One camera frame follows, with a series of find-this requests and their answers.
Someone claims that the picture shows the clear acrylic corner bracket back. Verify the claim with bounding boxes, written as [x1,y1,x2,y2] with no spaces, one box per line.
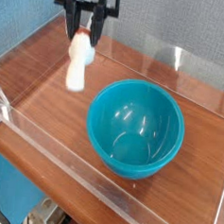
[61,8,97,46]

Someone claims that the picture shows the clear acrylic barrier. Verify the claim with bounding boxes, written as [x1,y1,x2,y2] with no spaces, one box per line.
[96,20,224,118]
[1,107,168,224]

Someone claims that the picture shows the clear acrylic front barrier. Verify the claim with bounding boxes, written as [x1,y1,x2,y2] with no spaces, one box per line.
[1,107,168,224]

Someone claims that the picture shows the white device under table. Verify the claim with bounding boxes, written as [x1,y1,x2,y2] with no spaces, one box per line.
[22,198,66,224]

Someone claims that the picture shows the white plush mushroom brown cap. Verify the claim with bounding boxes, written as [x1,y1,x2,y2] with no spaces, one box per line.
[65,27,95,93]

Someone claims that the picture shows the blue plastic bowl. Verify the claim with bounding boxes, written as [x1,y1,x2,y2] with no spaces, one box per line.
[86,79,185,180]

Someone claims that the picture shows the clear acrylic back barrier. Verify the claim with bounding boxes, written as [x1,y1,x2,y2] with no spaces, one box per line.
[96,20,224,118]

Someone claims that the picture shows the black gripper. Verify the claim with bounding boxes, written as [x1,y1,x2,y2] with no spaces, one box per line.
[54,0,121,47]

